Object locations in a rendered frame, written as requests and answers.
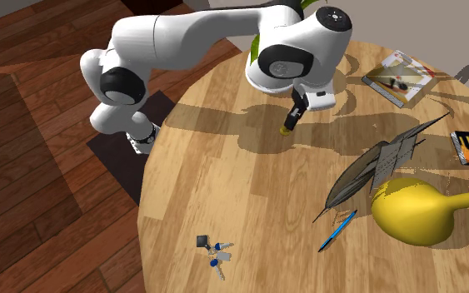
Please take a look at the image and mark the yellow gourd-shaped vase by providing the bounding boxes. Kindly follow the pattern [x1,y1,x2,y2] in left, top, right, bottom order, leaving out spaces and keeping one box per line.
[371,176,469,248]

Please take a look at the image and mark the grey leaf-shaped sculpture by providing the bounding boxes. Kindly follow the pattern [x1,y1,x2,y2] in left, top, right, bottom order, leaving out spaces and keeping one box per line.
[312,112,452,224]

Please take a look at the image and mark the dark robot stand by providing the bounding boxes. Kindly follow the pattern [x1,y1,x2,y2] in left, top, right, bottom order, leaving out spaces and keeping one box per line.
[86,90,177,206]

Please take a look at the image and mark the blue pen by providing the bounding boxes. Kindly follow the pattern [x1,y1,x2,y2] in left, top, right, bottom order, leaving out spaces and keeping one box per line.
[317,209,358,253]

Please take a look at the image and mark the round wooden table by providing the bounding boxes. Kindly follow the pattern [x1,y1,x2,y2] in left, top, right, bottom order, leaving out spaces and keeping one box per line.
[137,40,469,293]

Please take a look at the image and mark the bunch of keys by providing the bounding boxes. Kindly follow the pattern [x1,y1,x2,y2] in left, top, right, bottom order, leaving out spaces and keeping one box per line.
[195,234,235,282]

